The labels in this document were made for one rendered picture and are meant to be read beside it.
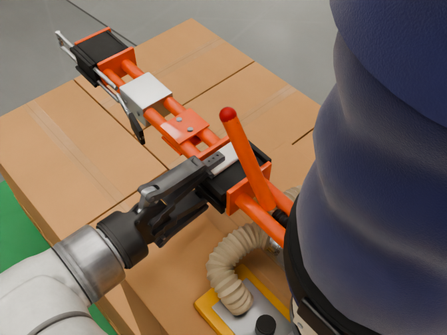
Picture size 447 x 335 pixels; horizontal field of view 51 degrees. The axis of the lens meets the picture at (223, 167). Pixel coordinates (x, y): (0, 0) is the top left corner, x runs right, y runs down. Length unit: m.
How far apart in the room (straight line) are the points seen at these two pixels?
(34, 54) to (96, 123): 1.38
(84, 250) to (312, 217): 0.30
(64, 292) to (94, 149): 1.10
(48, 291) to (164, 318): 0.22
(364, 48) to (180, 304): 0.56
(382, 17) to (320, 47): 2.69
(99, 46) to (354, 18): 0.68
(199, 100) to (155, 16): 1.48
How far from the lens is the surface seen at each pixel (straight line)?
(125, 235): 0.61
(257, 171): 0.63
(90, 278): 0.60
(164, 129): 0.73
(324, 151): 0.35
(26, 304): 0.57
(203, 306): 0.71
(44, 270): 0.60
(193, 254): 0.77
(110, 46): 0.88
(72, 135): 1.71
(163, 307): 0.74
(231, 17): 3.12
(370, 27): 0.24
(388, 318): 0.42
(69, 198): 1.54
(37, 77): 2.86
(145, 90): 0.80
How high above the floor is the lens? 1.75
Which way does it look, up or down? 52 degrees down
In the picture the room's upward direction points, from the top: straight up
